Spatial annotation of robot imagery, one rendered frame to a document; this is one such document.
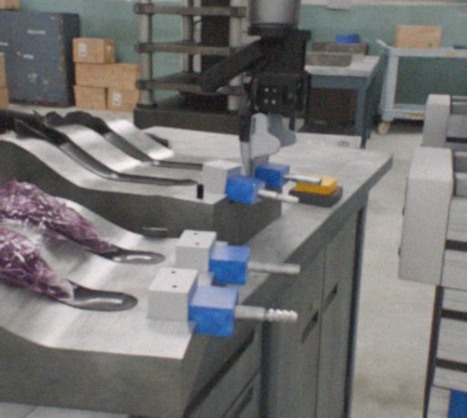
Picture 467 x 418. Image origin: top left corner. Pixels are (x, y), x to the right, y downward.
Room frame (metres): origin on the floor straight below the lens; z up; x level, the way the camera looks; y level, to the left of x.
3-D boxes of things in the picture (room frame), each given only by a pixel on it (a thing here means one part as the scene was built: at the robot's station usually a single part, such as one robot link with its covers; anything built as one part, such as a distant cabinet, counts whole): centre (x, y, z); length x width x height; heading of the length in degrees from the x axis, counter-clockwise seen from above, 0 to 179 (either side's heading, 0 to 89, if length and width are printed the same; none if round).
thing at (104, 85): (7.56, 1.49, 0.42); 0.86 x 0.33 x 0.83; 75
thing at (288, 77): (0.88, -0.06, 1.04); 0.09 x 0.08 x 0.12; 66
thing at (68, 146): (0.93, 0.18, 0.92); 0.35 x 0.16 x 0.09; 65
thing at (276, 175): (0.88, -0.07, 0.89); 0.13 x 0.05 x 0.05; 65
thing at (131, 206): (0.95, 0.19, 0.87); 0.50 x 0.26 x 0.14; 65
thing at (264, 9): (0.89, -0.06, 1.12); 0.08 x 0.08 x 0.05
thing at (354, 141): (4.03, -0.56, 0.28); 0.61 x 0.41 x 0.15; 75
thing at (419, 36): (6.50, -1.87, 0.94); 0.41 x 0.33 x 0.29; 82
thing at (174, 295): (0.51, 0.00, 0.86); 0.13 x 0.05 x 0.05; 83
